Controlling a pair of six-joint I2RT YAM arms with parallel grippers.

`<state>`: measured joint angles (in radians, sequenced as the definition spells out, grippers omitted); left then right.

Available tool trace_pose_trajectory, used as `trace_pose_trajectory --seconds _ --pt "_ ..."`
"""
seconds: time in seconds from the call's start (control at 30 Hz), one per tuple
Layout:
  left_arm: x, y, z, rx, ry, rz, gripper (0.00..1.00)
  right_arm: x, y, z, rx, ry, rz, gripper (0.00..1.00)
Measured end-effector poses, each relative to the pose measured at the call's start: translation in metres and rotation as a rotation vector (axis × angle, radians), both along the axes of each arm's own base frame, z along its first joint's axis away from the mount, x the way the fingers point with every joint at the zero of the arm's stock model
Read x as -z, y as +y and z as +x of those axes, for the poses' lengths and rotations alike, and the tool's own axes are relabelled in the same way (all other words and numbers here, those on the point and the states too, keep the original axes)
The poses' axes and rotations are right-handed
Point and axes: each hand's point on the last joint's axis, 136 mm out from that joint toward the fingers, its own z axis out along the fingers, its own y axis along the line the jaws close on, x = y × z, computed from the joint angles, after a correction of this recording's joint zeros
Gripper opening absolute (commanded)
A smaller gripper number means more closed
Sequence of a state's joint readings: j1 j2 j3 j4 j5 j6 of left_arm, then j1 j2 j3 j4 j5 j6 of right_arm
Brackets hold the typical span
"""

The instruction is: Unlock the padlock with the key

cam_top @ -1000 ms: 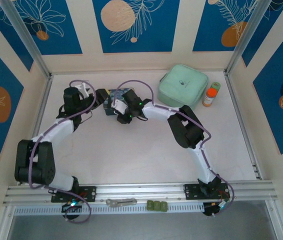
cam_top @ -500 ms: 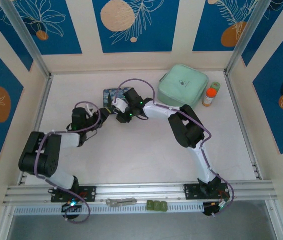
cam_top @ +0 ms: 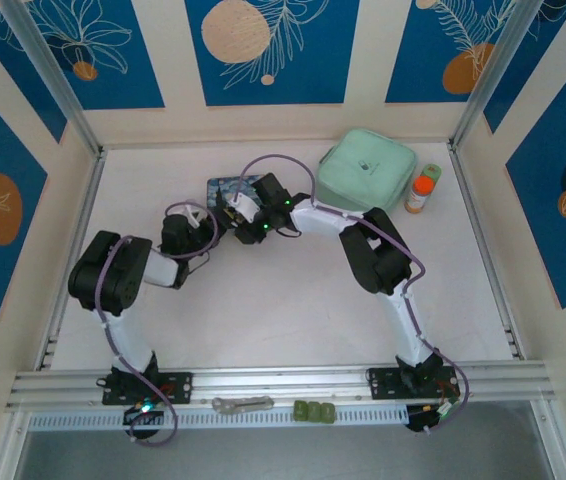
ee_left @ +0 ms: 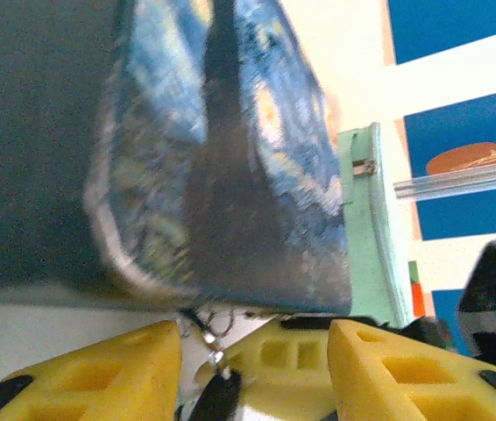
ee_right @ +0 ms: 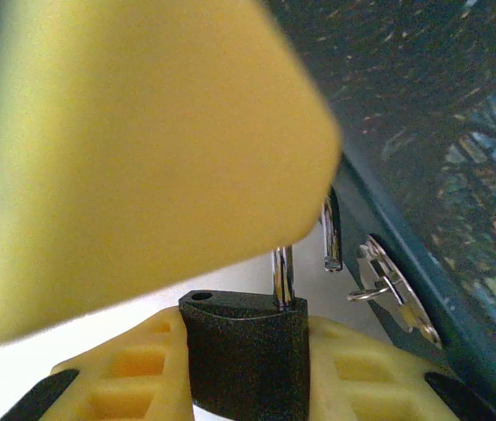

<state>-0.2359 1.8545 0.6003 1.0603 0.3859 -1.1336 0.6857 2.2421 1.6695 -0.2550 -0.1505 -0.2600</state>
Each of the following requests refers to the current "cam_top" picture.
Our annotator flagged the starry night print coaster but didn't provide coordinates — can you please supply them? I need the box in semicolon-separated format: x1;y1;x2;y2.
206;173;267;213

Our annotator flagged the mint green zip pouch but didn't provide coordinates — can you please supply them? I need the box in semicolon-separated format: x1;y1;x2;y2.
316;128;418;212

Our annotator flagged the orange cap bottle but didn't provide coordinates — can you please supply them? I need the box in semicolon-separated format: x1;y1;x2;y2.
404;174;437;215

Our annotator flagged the flat metal wrench tool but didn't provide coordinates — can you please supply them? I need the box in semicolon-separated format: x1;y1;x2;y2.
210;395;276;416

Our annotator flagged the circuit board with green light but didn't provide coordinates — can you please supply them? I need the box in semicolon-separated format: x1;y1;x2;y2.
404;401;458;434
122;398;167;427

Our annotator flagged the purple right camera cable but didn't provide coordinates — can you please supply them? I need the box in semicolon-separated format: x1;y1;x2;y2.
238;154;471;434

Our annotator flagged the purple camera cable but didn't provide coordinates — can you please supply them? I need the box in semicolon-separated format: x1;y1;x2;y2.
238;154;471;434
92;199;221;447

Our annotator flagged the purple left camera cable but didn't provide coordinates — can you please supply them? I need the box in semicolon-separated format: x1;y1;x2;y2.
92;199;221;447

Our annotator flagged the aluminium side rail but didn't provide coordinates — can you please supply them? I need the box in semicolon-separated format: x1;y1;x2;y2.
36;148;108;372
446;142;528;361

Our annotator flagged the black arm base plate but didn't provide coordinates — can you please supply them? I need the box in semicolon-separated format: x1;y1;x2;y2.
100;370;195;406
364;366;462;401

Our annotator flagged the aluminium mounting rail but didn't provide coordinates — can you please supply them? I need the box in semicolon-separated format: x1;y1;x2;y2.
4;360;558;412

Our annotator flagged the white slotted cable duct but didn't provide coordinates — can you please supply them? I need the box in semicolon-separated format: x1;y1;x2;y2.
26;403;410;432

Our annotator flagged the aluminium frame post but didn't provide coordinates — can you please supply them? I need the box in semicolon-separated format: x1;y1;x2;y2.
0;0;105;157
448;0;550;152

